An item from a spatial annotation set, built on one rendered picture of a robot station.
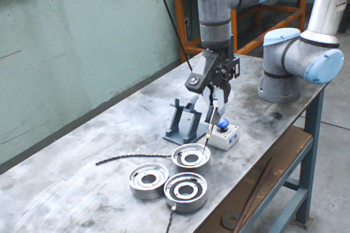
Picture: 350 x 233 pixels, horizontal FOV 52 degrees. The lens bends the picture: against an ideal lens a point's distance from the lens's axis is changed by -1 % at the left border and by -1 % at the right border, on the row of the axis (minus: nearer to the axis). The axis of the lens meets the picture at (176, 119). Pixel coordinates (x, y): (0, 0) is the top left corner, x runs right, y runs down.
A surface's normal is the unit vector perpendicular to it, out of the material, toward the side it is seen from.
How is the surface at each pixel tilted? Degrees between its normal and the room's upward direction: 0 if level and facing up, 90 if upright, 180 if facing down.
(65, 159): 0
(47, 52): 90
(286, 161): 0
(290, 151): 0
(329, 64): 97
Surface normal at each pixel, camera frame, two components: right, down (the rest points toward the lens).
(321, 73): 0.50, 0.53
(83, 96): 0.77, 0.26
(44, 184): -0.11, -0.84
